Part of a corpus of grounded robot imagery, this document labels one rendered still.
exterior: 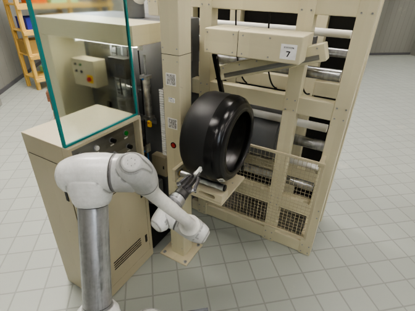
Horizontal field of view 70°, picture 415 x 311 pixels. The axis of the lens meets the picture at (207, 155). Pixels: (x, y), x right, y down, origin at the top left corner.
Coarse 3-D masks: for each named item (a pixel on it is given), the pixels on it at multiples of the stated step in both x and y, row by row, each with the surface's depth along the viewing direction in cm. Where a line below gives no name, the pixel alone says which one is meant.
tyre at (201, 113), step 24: (216, 96) 172; (240, 96) 177; (192, 120) 166; (216, 120) 161; (240, 120) 206; (192, 144) 166; (216, 144) 160; (240, 144) 210; (192, 168) 177; (216, 168) 168
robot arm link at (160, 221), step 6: (156, 210) 147; (156, 216) 143; (162, 216) 143; (168, 216) 143; (156, 222) 142; (162, 222) 142; (168, 222) 143; (174, 222) 143; (156, 228) 143; (162, 228) 142
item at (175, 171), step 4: (180, 164) 200; (172, 168) 195; (176, 168) 195; (180, 168) 199; (184, 168) 204; (172, 172) 195; (176, 172) 196; (172, 176) 197; (176, 176) 197; (172, 180) 199; (176, 180) 198
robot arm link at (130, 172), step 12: (120, 156) 92; (132, 156) 91; (144, 156) 96; (108, 168) 93; (120, 168) 90; (132, 168) 90; (144, 168) 92; (108, 180) 93; (120, 180) 93; (132, 180) 92; (144, 180) 94; (156, 180) 102; (120, 192) 99; (132, 192) 100; (144, 192) 101
